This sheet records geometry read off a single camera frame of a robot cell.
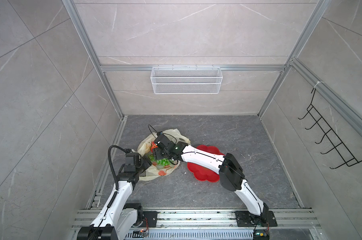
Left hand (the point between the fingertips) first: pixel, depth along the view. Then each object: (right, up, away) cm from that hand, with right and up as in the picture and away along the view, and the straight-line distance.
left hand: (145, 157), depth 85 cm
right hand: (+6, +3, +2) cm, 7 cm away
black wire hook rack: (+89, +9, -23) cm, 93 cm away
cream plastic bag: (0, +6, -1) cm, 6 cm away
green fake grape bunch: (+9, -3, +5) cm, 11 cm away
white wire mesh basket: (+24, +50, +15) cm, 57 cm away
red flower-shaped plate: (+34, -11, +2) cm, 35 cm away
